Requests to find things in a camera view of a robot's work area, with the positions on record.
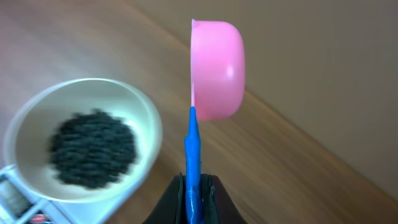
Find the pink scoop blue handle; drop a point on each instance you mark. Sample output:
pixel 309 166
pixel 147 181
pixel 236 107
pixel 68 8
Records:
pixel 217 76

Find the black beans in bowl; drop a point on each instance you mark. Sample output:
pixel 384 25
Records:
pixel 92 150

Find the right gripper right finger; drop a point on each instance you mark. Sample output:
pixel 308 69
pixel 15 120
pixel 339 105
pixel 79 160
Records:
pixel 218 207

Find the white ceramic bowl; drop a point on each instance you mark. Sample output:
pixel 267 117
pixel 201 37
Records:
pixel 26 141

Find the white digital kitchen scale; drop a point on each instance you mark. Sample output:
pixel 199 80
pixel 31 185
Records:
pixel 18 205

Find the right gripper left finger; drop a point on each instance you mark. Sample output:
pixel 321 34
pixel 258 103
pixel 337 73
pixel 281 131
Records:
pixel 170 209

